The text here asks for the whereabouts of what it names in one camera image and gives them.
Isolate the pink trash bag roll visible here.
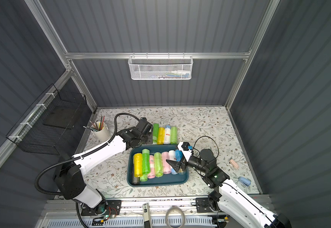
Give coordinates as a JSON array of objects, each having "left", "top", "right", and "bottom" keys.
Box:
[
  {"left": 161, "top": 152, "right": 171, "bottom": 174},
  {"left": 147, "top": 155, "right": 155, "bottom": 179}
]

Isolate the pale green trash bag roll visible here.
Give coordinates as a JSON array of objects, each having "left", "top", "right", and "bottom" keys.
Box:
[{"left": 154, "top": 152, "right": 164, "bottom": 177}]

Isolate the bright green trash bag roll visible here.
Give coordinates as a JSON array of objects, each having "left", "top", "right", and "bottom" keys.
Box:
[{"left": 142, "top": 149, "right": 151, "bottom": 175}]

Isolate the yellow trash bag roll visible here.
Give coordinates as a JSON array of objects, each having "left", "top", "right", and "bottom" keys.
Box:
[
  {"left": 157, "top": 127, "right": 165, "bottom": 144},
  {"left": 133, "top": 153, "right": 143, "bottom": 178}
]

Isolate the dark green trash bag roll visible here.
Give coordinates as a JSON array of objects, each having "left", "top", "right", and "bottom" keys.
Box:
[{"left": 152, "top": 123, "right": 159, "bottom": 144}]

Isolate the white blue trash bag roll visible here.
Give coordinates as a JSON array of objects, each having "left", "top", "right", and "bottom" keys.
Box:
[{"left": 164, "top": 125, "right": 171, "bottom": 144}]

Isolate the light green trash bag roll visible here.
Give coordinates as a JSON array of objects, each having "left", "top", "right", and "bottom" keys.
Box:
[{"left": 170, "top": 126, "right": 178, "bottom": 144}]

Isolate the grey trash bag roll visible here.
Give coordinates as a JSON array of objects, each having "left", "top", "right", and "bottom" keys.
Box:
[{"left": 131, "top": 176, "right": 140, "bottom": 185}]

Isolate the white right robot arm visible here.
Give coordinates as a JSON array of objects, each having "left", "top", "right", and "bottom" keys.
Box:
[{"left": 166, "top": 142, "right": 292, "bottom": 228}]

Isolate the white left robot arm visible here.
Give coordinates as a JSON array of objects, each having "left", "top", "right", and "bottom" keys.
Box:
[{"left": 34, "top": 113, "right": 153, "bottom": 214}]

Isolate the teal plastic storage box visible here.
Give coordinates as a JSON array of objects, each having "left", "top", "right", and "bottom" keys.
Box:
[{"left": 127, "top": 144, "right": 189, "bottom": 187}]

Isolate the white pen cup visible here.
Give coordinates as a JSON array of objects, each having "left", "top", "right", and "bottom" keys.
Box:
[{"left": 83, "top": 116, "right": 111, "bottom": 142}]

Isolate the pink eraser block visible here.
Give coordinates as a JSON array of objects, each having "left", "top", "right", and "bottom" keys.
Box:
[{"left": 229, "top": 159, "right": 239, "bottom": 170}]

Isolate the blue small object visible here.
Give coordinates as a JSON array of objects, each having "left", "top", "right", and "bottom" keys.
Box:
[{"left": 238, "top": 176, "right": 252, "bottom": 187}]

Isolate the grey handheld device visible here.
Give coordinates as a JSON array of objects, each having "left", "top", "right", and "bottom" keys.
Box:
[{"left": 142, "top": 203, "right": 152, "bottom": 228}]

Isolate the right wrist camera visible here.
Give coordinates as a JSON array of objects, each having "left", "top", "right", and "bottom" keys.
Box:
[{"left": 177, "top": 142, "right": 193, "bottom": 162}]

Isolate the tape roll ring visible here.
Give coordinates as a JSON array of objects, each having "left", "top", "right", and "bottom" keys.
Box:
[{"left": 165, "top": 206, "right": 186, "bottom": 228}]

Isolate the white wire wall basket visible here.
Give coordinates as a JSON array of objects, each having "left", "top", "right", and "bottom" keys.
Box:
[{"left": 128, "top": 56, "right": 194, "bottom": 80}]

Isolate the black wire wall basket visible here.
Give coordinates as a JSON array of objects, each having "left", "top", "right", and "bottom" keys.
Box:
[{"left": 6, "top": 87, "right": 88, "bottom": 156}]

